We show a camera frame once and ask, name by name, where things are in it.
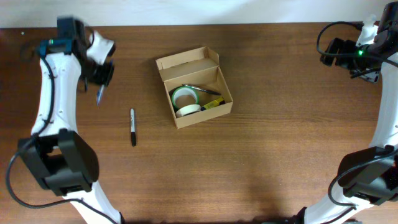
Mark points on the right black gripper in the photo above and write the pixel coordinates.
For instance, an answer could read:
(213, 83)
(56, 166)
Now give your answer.
(333, 51)

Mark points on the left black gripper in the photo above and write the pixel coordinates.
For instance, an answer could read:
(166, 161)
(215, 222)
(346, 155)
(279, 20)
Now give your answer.
(101, 74)

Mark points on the blue pen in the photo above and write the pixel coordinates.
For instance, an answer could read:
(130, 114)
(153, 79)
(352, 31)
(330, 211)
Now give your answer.
(99, 94)

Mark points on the black permanent marker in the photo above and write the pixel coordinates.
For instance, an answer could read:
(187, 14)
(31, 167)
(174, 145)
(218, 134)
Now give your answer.
(133, 127)

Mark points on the green tape roll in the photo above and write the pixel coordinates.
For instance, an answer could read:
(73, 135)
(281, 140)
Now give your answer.
(184, 96)

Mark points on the cream masking tape roll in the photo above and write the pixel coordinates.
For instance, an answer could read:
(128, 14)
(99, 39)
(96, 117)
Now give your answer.
(187, 110)

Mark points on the cardboard box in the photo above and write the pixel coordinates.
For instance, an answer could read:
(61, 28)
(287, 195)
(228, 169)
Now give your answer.
(198, 67)

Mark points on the black pen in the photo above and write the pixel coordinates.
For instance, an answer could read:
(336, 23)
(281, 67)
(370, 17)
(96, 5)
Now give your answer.
(202, 89)

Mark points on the yellow highlighter marker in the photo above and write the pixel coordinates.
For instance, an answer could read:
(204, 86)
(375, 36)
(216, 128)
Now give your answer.
(213, 104)

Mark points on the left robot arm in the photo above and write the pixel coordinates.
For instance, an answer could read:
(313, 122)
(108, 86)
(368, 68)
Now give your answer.
(55, 154)

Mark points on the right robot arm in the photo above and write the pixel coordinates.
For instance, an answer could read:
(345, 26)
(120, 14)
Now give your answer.
(368, 177)

